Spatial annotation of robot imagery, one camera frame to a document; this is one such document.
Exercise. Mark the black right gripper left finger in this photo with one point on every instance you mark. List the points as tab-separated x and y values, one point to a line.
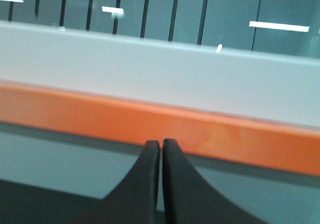
132	201

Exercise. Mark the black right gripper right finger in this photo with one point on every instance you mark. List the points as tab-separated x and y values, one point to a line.
190	199

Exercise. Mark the orange sash handle bar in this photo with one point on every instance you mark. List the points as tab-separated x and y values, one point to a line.
205	134

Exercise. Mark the white fume hood sash frame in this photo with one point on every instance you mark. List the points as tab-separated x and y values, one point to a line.
264	86

